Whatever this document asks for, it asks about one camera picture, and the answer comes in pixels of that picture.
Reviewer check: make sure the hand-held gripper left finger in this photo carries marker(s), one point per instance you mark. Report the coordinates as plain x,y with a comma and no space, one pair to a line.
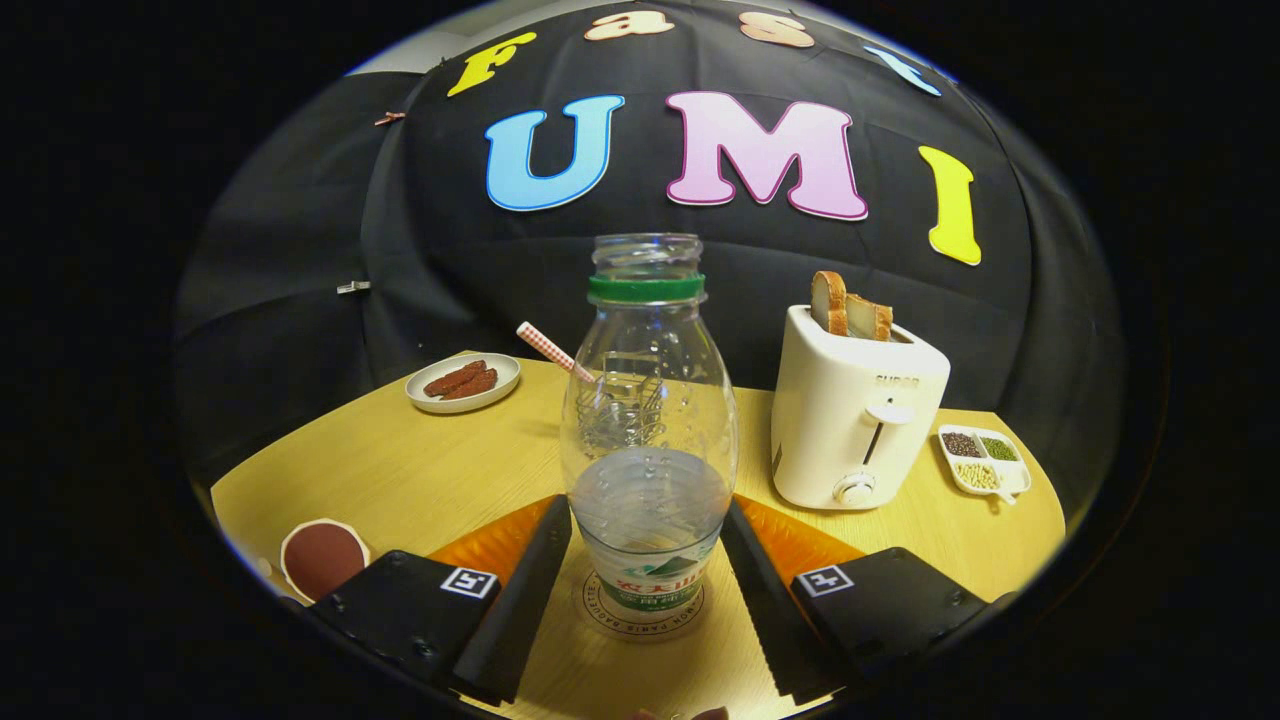
525,600

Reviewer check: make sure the clear plastic juice bottle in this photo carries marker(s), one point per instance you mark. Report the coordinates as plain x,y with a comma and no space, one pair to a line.
650,510

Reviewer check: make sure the black backdrop cloth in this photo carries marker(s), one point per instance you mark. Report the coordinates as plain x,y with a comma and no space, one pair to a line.
300,200

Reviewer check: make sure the white divided dish with beans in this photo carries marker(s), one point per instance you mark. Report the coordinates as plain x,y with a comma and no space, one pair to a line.
985,463

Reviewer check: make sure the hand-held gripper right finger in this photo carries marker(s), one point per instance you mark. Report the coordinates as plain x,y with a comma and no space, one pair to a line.
765,610

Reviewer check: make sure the wooden table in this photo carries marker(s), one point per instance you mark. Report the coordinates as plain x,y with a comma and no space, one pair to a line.
450,470

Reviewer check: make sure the small white round plate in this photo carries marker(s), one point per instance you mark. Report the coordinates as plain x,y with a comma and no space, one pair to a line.
420,395

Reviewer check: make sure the silver clip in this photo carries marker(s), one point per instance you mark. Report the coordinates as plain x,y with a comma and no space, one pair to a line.
353,287

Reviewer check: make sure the small clear glass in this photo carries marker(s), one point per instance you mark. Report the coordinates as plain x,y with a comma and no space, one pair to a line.
620,410

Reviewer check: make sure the toasted bread slice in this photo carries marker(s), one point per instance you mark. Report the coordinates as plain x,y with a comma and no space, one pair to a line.
829,302
870,318

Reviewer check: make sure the round wooden coaster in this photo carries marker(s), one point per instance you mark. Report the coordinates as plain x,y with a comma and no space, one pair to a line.
645,628

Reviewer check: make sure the white toaster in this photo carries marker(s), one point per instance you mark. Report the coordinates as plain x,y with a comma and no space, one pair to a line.
830,420

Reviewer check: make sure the red meat slice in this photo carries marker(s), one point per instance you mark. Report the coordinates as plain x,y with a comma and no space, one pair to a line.
452,377
475,386

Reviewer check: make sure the cream cup with red inside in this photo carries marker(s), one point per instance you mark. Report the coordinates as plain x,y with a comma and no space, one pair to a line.
322,558

